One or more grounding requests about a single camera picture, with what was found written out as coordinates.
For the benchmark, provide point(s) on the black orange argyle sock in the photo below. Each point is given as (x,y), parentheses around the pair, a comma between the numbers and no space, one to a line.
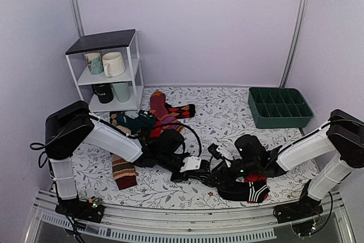
(181,112)

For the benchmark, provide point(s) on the white shelf black top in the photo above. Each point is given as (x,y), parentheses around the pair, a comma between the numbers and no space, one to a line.
(123,41)

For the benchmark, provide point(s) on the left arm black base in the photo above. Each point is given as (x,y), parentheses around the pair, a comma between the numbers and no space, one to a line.
(89,210)

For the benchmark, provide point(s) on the dark teal sock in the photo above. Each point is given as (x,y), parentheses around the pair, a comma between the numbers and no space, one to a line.
(143,121)

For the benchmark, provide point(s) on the long red sock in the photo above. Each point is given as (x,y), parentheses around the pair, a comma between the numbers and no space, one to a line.
(157,130)

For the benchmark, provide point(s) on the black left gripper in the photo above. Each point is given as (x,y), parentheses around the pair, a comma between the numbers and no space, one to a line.
(183,178)

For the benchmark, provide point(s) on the teal patterned mug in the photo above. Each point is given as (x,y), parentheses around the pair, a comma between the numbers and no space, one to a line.
(94,62)

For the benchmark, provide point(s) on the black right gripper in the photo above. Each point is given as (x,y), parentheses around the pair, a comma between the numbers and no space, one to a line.
(220,173)

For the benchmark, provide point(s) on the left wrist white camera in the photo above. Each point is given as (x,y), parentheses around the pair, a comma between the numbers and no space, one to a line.
(190,163)

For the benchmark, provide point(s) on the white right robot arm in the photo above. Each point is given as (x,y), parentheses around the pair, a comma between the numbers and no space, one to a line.
(341,134)

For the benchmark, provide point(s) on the pale green mug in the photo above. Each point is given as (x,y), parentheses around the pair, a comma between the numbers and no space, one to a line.
(121,90)

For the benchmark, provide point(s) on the right metal corner post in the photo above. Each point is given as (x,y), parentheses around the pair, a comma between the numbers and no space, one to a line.
(294,43)

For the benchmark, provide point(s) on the green divided organizer tray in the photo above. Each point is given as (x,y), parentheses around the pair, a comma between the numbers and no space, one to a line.
(277,108)

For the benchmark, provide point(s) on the left metal corner post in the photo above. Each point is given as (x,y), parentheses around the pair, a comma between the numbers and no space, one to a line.
(77,17)

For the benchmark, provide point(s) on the maroon purple striped sock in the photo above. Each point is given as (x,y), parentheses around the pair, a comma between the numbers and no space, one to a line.
(157,109)

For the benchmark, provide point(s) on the metal corner post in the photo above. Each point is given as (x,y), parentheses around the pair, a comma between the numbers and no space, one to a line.
(294,43)
(77,17)

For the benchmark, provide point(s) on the black mug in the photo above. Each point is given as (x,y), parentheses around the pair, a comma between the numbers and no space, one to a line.
(103,92)

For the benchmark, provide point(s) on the beige maroon striped sock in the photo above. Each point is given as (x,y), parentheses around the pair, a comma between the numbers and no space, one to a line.
(124,172)

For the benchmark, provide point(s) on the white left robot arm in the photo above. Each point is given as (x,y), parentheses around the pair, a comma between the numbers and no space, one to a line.
(73,125)

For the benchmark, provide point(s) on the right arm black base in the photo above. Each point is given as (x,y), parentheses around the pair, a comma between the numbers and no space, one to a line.
(303,208)

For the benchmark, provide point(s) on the black sock white stripes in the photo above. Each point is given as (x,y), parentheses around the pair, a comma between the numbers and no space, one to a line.
(238,192)

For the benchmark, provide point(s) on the aluminium front rail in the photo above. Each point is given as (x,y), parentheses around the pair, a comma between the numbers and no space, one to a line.
(195,213)

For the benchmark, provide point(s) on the floral white table mat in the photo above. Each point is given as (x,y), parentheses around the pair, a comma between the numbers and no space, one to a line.
(222,115)

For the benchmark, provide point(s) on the cream ceramic mug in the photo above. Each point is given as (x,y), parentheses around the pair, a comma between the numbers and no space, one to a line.
(113,64)

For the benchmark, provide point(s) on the black white striped sock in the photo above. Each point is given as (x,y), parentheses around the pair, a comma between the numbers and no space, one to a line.
(208,178)

